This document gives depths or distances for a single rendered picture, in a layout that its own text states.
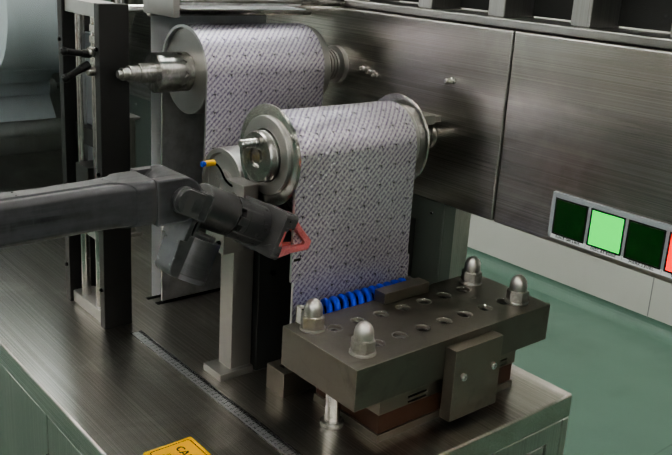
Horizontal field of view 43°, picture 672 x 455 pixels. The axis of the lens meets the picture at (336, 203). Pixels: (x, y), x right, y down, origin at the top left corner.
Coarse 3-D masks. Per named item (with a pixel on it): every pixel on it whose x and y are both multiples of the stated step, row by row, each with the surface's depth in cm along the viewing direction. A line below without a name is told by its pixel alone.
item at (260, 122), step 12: (252, 120) 124; (264, 120) 121; (276, 120) 120; (276, 132) 120; (288, 144) 118; (288, 156) 118; (288, 168) 119; (252, 180) 126; (276, 180) 121; (264, 192) 124; (276, 192) 122
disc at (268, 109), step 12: (264, 108) 122; (276, 108) 120; (288, 120) 118; (288, 132) 118; (240, 156) 128; (300, 156) 117; (300, 168) 118; (288, 180) 120; (288, 192) 120; (276, 204) 123
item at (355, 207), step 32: (320, 160) 121; (352, 160) 125; (384, 160) 129; (320, 192) 123; (352, 192) 127; (384, 192) 131; (320, 224) 124; (352, 224) 129; (384, 224) 133; (320, 256) 126; (352, 256) 130; (384, 256) 135
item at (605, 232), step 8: (592, 216) 120; (600, 216) 119; (608, 216) 118; (592, 224) 120; (600, 224) 119; (608, 224) 118; (616, 224) 117; (592, 232) 120; (600, 232) 119; (608, 232) 118; (616, 232) 117; (592, 240) 120; (600, 240) 119; (608, 240) 118; (616, 240) 117; (608, 248) 119; (616, 248) 118
